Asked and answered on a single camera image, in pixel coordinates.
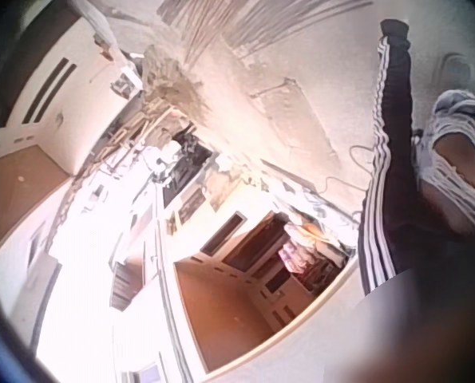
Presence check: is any cluttered shelf unit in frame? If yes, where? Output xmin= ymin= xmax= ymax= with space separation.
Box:
xmin=71 ymin=43 xmax=238 ymax=228

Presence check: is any white hanging cloth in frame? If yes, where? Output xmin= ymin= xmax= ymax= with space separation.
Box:
xmin=72 ymin=0 xmax=121 ymax=61

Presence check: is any grey striped rug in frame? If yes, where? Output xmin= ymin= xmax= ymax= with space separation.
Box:
xmin=156 ymin=0 xmax=376 ymax=69

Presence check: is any white panelled door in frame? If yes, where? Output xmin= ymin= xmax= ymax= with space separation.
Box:
xmin=0 ymin=18 xmax=118 ymax=179

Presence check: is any large white framed mirror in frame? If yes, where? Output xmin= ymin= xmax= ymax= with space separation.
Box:
xmin=172 ymin=209 xmax=362 ymax=377

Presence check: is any thin white cable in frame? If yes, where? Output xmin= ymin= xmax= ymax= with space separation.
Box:
xmin=312 ymin=144 xmax=378 ymax=196

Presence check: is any dark slatted box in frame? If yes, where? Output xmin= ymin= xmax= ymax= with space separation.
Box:
xmin=108 ymin=257 xmax=144 ymax=313

